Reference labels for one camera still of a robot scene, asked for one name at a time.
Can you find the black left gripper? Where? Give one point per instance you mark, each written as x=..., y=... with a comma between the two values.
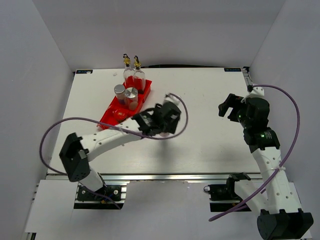
x=171, y=126

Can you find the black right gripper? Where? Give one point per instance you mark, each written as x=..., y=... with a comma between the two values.
x=232, y=101

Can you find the tall white powder shaker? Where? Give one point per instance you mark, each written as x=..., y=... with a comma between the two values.
x=131, y=98

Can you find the red lid sauce jar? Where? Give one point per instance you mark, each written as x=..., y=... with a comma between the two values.
x=120, y=115

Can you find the dark sauce bottle gold pourer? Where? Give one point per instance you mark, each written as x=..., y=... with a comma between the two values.
x=139, y=78

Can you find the short white shaker silver lid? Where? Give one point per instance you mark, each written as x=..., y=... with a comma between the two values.
x=119, y=91

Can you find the clear bottle gold pourer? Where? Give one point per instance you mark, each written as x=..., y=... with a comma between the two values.
x=128, y=72

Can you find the small red label jar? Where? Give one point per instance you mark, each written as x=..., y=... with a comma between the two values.
x=165, y=134

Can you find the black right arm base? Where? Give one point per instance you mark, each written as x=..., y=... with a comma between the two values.
x=220, y=200

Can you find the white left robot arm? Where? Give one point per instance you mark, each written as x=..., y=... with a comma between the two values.
x=78, y=151

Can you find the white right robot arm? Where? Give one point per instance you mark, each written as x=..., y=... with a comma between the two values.
x=279, y=214

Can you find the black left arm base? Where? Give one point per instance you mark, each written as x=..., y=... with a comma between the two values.
x=111, y=197

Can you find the blue logo sticker right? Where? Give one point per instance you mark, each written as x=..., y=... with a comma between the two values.
x=230, y=69

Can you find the blue logo sticker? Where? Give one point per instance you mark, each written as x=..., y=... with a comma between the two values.
x=230, y=69
x=84, y=71

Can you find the red plastic compartment bin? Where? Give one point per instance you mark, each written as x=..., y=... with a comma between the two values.
x=108, y=116

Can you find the blue logo sticker left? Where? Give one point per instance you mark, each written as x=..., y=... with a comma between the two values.
x=84, y=71

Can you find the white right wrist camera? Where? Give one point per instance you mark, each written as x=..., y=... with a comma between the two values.
x=254, y=92

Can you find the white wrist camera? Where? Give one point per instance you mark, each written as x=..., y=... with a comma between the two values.
x=254, y=92
x=169, y=98

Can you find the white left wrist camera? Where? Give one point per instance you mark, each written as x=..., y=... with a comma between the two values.
x=169, y=98

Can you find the aluminium table rail right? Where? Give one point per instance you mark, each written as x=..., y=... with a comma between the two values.
x=247, y=76

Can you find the aluminium front rail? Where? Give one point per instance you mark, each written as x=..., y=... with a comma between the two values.
x=158, y=177

